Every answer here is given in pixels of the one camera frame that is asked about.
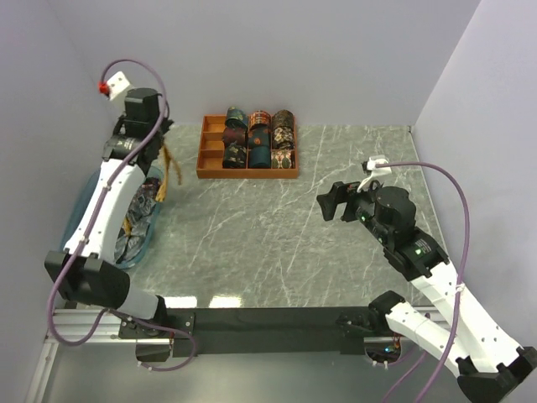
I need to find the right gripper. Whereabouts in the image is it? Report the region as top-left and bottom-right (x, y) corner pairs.
(316, 175), (393, 245)

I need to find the brown floral rolled tie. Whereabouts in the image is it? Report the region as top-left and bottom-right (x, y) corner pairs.
(272, 127), (295, 149)

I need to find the brown patterned rolled tie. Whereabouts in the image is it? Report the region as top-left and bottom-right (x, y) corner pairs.
(272, 109), (295, 129)

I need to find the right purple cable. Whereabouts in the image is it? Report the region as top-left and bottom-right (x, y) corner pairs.
(375, 162), (470, 403)

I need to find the teal plain rolled tie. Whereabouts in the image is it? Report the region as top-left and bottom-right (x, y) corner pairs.
(248, 146), (272, 169)

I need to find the grey blue patterned tie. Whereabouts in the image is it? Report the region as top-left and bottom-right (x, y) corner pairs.
(114, 218), (154, 270)

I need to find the red patterned rolled tie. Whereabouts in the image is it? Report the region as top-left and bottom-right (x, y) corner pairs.
(248, 110), (272, 130)

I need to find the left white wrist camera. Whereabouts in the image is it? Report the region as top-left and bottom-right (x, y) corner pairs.
(98, 71), (131, 102)

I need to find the dark floral tie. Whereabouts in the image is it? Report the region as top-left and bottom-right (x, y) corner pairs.
(126, 177), (161, 228)

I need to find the aluminium rail frame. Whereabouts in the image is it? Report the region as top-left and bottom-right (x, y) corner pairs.
(24, 309), (167, 402)

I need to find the red green paisley rolled tie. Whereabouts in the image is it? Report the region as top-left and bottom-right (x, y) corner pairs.
(271, 149), (295, 170)

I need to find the orange wooden compartment tray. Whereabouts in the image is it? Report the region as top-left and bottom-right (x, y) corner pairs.
(196, 114), (300, 181)

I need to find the yellow beetle print tie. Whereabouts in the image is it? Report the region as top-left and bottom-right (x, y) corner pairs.
(155, 143), (182, 202)

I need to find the dark green rolled tie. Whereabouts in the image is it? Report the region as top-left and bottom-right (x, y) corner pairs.
(225, 107), (249, 129)

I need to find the teal plastic basin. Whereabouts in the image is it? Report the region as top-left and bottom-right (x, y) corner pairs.
(60, 166), (164, 270)

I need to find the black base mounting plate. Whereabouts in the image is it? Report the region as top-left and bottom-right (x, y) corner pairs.
(118, 306), (394, 358)

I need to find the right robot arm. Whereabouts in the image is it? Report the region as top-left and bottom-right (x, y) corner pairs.
(316, 181), (536, 402)

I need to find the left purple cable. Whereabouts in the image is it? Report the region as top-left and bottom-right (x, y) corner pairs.
(45, 59), (198, 373)

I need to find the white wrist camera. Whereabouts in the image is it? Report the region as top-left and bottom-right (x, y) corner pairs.
(98, 71), (131, 102)
(357, 154), (392, 192)

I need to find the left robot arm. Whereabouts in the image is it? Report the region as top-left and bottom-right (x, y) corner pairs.
(44, 87), (170, 338)

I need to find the black gold rolled tie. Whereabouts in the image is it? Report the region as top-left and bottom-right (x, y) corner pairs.
(222, 142), (247, 169)

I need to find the purple cable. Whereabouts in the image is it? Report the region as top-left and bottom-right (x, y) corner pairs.
(375, 162), (470, 403)
(45, 59), (198, 373)

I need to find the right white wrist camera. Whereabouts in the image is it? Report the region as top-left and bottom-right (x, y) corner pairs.
(357, 154), (392, 192)

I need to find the maroon rolled tie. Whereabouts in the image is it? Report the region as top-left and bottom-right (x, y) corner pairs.
(222, 128), (247, 147)

